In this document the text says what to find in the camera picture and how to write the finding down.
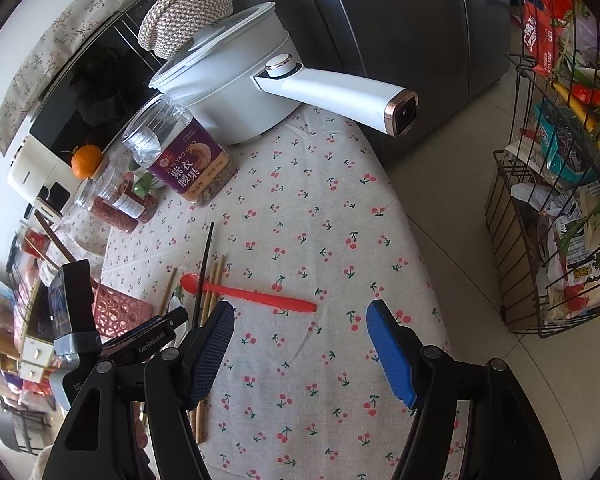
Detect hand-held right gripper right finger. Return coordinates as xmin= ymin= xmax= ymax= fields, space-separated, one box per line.
xmin=366 ymin=300 xmax=563 ymax=480

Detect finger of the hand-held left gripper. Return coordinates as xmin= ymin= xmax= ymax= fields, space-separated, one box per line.
xmin=102 ymin=307 xmax=189 ymax=364

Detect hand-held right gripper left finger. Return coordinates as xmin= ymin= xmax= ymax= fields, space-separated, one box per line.
xmin=42 ymin=301 xmax=237 ymax=480

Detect white plastic spoon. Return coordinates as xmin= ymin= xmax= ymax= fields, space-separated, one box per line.
xmin=166 ymin=297 xmax=187 ymax=334

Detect pink perforated basket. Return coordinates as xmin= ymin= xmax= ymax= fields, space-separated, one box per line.
xmin=91 ymin=281 xmax=155 ymax=336

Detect wooden chopstick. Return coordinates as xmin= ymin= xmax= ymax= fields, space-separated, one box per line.
xmin=189 ymin=260 xmax=220 ymax=443
xmin=33 ymin=210 xmax=77 ymax=264
xmin=195 ymin=255 xmax=227 ymax=445

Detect red plastic spoon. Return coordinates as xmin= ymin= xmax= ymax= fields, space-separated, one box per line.
xmin=180 ymin=273 xmax=318 ymax=313

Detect black chopstick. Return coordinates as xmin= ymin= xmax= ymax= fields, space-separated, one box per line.
xmin=193 ymin=222 xmax=216 ymax=332

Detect small white drawer box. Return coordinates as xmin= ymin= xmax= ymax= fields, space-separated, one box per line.
xmin=19 ymin=332 xmax=59 ymax=384

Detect clear jar red berries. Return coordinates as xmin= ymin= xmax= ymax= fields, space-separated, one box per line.
xmin=72 ymin=154 xmax=137 ymax=234

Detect small jar white label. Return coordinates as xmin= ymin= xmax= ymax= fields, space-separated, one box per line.
xmin=109 ymin=170 xmax=159 ymax=224

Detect orange tangerine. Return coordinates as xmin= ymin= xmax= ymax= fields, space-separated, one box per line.
xmin=71 ymin=145 xmax=104 ymax=180

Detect cherry print tablecloth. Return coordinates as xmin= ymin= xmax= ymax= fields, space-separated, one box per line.
xmin=60 ymin=105 xmax=468 ymax=480

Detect clear jar purple label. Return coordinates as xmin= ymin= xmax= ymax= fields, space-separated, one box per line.
xmin=121 ymin=95 xmax=240 ymax=207

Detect black microwave oven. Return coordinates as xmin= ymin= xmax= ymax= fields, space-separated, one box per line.
xmin=27 ymin=0 xmax=182 ymax=162

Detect white electric pot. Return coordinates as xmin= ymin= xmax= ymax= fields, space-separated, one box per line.
xmin=148 ymin=2 xmax=419 ymax=146

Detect floral cover cloth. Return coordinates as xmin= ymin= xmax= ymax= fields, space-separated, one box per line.
xmin=0 ymin=0 xmax=192 ymax=157

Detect blue snack bag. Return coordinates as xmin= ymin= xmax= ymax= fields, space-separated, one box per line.
xmin=534 ymin=101 xmax=600 ymax=187

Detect white pot lid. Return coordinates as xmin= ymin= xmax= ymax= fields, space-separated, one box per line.
xmin=150 ymin=2 xmax=281 ymax=87

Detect grey refrigerator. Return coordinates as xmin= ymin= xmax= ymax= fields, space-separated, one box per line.
xmin=190 ymin=0 xmax=513 ymax=167

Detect red snack bag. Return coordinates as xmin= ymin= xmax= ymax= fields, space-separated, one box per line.
xmin=517 ymin=0 xmax=583 ymax=61

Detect black wire rack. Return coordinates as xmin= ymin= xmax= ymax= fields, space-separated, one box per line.
xmin=485 ymin=0 xmax=600 ymax=339

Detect woven rope basket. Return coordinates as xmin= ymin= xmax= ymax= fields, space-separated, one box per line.
xmin=137 ymin=0 xmax=233 ymax=59

